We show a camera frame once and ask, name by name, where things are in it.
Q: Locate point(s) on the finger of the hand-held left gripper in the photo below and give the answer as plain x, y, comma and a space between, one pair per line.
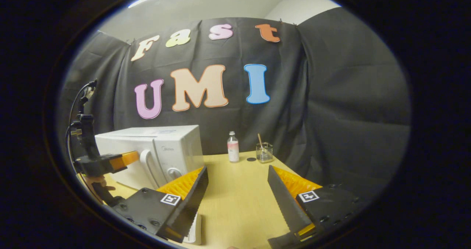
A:
123, 160

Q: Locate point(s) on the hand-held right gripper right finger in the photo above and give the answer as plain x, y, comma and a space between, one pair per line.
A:
285, 205

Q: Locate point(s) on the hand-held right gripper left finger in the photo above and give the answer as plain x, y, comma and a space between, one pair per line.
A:
191, 201

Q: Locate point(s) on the white microwave oven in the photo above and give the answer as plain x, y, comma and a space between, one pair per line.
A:
169, 142

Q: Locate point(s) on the white rectangular dish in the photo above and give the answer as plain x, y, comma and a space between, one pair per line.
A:
194, 228

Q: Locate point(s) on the clear glass holder cup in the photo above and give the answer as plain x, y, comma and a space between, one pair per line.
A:
264, 154

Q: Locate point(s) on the small pink label bottle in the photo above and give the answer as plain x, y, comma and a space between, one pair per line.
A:
233, 149

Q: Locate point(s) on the wooden stick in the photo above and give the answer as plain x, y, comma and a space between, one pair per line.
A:
259, 140

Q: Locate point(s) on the black backdrop cloth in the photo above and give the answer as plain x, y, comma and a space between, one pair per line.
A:
349, 113

